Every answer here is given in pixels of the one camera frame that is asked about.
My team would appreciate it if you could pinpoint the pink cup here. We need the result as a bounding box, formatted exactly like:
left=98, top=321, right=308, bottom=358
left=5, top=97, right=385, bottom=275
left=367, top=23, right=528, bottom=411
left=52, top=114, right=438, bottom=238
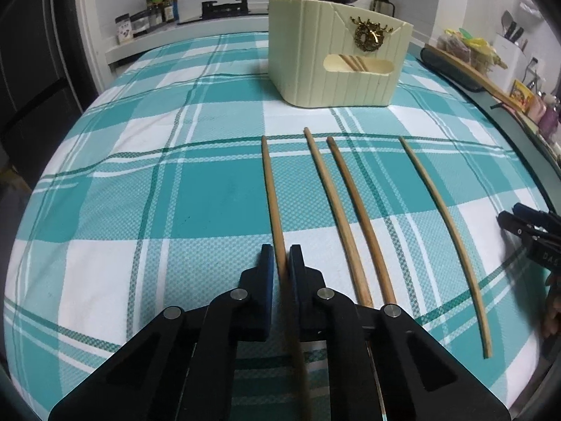
left=528, top=95, right=547, bottom=124

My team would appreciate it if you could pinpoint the purple bottle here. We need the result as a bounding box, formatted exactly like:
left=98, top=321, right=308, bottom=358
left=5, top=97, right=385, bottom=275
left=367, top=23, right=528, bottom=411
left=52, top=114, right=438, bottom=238
left=539, top=95, right=561, bottom=136

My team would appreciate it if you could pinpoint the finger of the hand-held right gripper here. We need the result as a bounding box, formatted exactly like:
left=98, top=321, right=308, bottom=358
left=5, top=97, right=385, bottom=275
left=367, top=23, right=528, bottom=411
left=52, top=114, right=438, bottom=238
left=497, top=211, right=543, bottom=242
left=513, top=203, right=561, bottom=229

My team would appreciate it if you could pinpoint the teal checked tablecloth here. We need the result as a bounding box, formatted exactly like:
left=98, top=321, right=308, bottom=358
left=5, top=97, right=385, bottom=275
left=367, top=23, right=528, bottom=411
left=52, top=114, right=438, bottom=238
left=0, top=31, right=558, bottom=421

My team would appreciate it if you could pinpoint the wooden cutting board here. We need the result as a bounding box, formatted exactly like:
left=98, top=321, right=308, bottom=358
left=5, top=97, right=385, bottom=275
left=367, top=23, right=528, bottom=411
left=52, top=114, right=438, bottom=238
left=426, top=44, right=529, bottom=115

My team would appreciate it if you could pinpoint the yellow cap oil bottle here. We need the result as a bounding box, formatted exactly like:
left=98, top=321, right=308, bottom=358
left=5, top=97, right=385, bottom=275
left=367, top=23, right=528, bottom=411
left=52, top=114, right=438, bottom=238
left=146, top=0, right=164, bottom=27

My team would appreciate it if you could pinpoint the dark refrigerator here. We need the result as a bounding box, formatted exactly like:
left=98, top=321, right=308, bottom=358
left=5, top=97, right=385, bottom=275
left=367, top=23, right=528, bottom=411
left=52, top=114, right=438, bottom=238
left=0, top=0, right=102, bottom=185

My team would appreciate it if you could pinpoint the person's right hand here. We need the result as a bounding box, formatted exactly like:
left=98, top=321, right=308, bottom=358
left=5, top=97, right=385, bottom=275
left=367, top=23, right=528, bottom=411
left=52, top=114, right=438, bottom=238
left=541, top=269, right=561, bottom=338

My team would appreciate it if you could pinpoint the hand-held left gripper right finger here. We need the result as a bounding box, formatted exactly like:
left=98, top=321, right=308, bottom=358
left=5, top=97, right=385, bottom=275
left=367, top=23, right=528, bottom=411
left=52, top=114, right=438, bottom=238
left=287, top=246, right=511, bottom=421

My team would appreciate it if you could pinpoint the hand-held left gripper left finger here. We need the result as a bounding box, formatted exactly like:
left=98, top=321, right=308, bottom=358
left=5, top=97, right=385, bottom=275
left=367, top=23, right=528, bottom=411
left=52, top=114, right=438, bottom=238
left=48, top=245, right=276, bottom=421

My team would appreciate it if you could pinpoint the black spatula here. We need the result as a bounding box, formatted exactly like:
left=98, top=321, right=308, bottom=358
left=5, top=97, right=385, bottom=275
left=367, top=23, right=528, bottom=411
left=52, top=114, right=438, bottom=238
left=501, top=10, right=525, bottom=43

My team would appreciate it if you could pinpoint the white label spice jar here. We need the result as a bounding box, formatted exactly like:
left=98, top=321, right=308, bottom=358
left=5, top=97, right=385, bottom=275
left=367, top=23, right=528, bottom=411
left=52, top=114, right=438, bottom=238
left=115, top=13, right=133, bottom=45

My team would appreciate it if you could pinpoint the white knife block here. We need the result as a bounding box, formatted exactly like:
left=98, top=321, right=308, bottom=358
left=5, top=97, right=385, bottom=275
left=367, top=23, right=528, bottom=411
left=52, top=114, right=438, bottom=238
left=493, top=35, right=529, bottom=94

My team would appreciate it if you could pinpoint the cream utensil holder box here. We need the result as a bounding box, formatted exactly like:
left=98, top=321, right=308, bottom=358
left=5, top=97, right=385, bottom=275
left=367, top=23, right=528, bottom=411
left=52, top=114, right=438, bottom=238
left=267, top=0, right=413, bottom=109

